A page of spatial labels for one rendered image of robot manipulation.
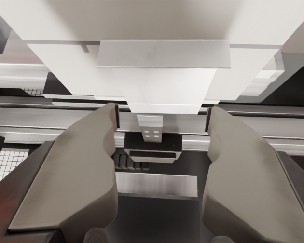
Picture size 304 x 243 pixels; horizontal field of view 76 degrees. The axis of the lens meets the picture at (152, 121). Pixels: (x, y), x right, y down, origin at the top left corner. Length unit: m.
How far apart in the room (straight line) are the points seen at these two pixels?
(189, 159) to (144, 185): 0.53
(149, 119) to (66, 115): 0.29
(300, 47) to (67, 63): 0.34
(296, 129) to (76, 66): 0.49
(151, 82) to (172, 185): 0.11
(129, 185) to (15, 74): 0.20
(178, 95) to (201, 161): 0.55
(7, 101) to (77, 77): 0.44
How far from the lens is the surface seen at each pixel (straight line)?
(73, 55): 0.17
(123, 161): 0.60
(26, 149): 0.73
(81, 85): 0.21
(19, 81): 0.32
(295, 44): 0.39
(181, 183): 0.21
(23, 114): 0.58
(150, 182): 0.21
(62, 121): 0.52
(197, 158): 0.73
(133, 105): 0.23
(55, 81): 0.26
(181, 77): 0.18
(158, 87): 0.19
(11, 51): 0.29
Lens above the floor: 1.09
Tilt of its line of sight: 19 degrees down
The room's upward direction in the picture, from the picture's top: 177 degrees counter-clockwise
